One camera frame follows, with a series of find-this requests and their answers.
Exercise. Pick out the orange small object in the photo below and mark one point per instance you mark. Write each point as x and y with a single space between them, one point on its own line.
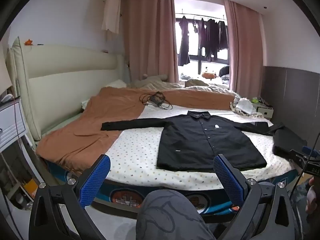
29 41

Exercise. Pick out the dark bundle by window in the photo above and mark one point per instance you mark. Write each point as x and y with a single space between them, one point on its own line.
224 73

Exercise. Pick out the black cloth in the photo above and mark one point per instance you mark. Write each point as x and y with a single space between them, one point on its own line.
287 140

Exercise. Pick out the orange plush toy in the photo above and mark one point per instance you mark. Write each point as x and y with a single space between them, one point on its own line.
208 75

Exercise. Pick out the dark hanging garment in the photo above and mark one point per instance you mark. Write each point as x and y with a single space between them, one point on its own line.
202 35
222 35
183 42
212 37

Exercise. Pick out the floral bed sheet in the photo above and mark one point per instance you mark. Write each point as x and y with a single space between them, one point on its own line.
140 150

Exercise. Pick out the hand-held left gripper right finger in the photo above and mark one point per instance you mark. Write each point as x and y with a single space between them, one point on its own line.
228 180

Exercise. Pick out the orange blanket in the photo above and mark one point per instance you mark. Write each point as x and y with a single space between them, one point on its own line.
87 120

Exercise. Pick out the white patterned cloth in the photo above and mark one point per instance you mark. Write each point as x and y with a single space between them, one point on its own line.
246 106

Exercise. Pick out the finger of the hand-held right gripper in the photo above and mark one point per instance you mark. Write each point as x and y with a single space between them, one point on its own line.
301 156

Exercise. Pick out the small grey nightstand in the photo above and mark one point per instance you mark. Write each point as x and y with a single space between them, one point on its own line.
265 112

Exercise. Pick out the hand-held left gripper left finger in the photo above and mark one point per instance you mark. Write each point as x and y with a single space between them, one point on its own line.
96 180

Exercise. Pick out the cream padded headboard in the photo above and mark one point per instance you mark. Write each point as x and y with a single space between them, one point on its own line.
65 75

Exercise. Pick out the pink curtain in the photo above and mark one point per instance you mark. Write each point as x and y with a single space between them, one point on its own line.
242 47
150 37

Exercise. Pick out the green small object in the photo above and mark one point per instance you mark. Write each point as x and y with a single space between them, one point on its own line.
255 100

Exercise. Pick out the person's leg in grey pants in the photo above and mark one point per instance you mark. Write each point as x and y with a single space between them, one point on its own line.
170 217

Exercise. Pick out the yellow box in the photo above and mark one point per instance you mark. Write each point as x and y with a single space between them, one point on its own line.
30 185

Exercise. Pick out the white nightstand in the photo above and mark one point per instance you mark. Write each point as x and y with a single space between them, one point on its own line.
11 122

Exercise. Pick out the black button shirt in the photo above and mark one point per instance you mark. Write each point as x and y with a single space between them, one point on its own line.
207 142

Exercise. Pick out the blue printed bed side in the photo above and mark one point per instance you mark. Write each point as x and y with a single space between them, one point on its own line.
125 195

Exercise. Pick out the window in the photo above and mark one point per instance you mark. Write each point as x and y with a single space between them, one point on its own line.
195 45

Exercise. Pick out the person's right hand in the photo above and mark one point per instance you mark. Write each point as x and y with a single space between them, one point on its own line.
313 197

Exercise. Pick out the cream hanging cloth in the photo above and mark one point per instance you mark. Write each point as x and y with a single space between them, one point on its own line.
112 10

